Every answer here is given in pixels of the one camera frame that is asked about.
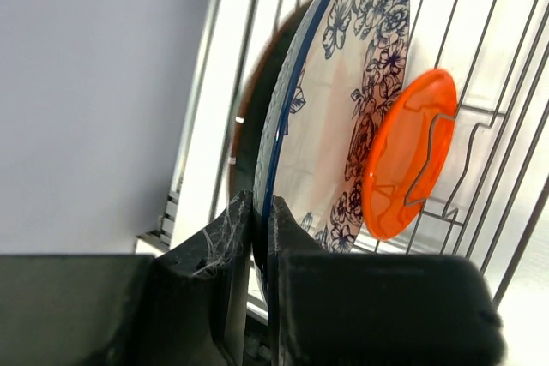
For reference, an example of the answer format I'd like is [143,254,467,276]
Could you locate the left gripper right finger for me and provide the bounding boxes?
[268,197,505,365]

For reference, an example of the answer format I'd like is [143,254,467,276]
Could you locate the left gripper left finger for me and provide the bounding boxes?
[1,191,252,365]

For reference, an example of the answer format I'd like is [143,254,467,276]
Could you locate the blue floral white plate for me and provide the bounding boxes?
[253,0,410,287]

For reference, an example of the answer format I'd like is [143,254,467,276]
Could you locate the dark green plate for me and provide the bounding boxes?
[226,0,327,213]

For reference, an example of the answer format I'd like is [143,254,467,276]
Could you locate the orange plastic plate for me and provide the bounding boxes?
[361,69,457,241]

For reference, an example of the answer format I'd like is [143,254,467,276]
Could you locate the wire dish rack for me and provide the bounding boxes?
[161,0,548,290]

